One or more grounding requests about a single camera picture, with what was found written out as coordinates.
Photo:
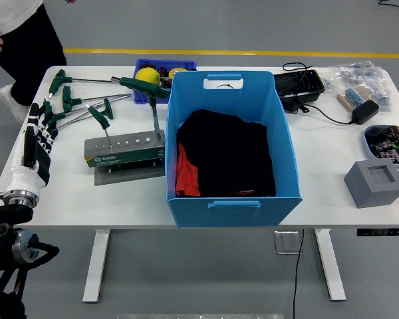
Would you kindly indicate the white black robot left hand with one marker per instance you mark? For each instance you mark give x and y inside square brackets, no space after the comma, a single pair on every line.
[23,176]

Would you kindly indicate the green grey wrench holder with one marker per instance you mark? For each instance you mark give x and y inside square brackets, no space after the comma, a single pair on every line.
[126,156]

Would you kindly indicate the large blue plastic box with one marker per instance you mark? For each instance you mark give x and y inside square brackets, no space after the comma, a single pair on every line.
[236,212]

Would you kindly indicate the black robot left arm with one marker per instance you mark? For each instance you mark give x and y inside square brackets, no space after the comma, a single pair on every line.
[3,216]

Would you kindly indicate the person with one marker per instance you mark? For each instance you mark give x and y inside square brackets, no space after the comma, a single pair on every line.
[30,50]

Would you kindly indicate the yellow lemon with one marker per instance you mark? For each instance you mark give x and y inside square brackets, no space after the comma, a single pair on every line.
[147,75]

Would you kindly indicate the dark brown cylinder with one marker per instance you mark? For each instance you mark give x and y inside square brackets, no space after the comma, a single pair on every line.
[162,71]

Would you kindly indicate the white table leg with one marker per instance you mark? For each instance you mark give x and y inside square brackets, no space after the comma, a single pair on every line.
[98,266]
[330,266]

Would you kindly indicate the small blue parts bin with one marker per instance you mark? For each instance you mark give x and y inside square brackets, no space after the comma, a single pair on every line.
[143,98]

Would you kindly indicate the yellow tape measure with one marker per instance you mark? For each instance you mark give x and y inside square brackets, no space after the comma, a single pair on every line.
[178,71]

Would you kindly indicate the red cloth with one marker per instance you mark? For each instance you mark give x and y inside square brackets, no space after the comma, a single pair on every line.
[186,172]

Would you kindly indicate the black cloth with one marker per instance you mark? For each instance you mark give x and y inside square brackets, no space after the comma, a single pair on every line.
[226,149]

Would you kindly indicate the black plastic tray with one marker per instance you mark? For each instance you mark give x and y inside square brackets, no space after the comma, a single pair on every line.
[297,84]

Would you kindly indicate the metal floor socket plate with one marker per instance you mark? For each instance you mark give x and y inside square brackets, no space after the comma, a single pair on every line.
[287,242]

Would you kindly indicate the clear bags of blue parts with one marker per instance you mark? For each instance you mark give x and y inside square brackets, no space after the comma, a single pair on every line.
[355,73]

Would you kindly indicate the resistor tape bundle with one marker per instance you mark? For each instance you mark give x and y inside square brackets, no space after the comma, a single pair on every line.
[352,97]

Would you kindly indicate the black power adapter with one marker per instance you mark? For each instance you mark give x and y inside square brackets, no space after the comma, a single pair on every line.
[365,112]

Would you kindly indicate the light blue dish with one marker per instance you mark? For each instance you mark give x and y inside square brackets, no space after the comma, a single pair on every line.
[369,146]

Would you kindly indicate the grey block with square recess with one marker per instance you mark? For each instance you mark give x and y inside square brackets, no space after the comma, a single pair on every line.
[369,189]

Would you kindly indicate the pile of electronic parts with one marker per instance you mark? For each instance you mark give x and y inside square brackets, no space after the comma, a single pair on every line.
[389,143]

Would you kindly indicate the black table control panel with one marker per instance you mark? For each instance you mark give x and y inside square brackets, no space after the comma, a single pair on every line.
[382,232]

